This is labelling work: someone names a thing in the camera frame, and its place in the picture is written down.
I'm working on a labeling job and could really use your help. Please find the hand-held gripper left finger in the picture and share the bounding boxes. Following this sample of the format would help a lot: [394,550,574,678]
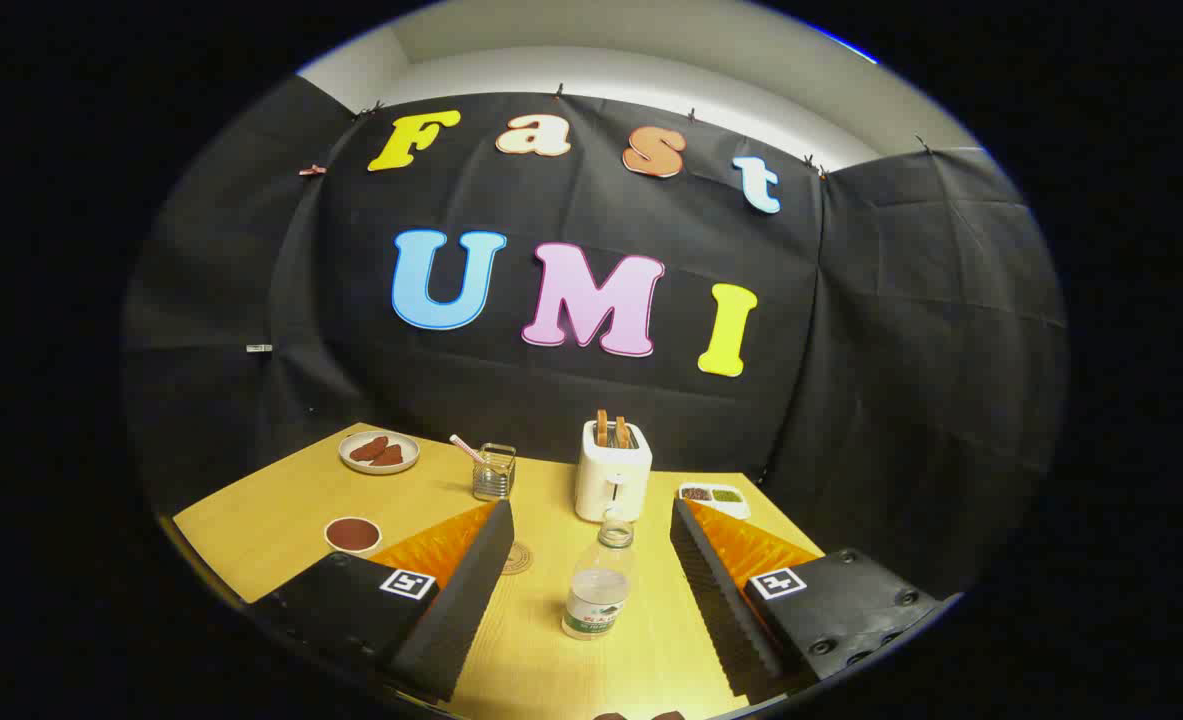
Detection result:
[244,498,516,704]

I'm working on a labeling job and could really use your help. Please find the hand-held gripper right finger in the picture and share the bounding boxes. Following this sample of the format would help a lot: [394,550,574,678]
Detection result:
[669,496,957,706]

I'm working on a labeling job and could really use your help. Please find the clear plastic juice bottle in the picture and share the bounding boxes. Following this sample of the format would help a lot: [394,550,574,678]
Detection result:
[561,508,637,641]

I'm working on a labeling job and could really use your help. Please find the beige cup with handle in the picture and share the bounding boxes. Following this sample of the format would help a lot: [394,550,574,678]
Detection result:
[324,516,382,556]

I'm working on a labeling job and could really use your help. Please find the white divided grain dish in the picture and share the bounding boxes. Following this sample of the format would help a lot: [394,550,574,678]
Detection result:
[678,483,752,521]

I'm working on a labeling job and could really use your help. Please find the white toaster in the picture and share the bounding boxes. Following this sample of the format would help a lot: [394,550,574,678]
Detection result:
[575,420,654,524]

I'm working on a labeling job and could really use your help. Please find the white round plate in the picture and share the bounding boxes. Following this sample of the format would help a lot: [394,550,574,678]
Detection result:
[338,430,421,475]

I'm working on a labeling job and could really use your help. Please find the wooden table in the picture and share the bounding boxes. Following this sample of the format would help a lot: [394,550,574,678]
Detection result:
[171,422,827,720]

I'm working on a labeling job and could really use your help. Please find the black backdrop cloth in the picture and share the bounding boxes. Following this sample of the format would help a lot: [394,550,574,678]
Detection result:
[121,75,1069,601]

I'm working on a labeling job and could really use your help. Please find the metal wire holder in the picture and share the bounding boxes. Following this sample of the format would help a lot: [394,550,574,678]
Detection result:
[472,443,517,501]

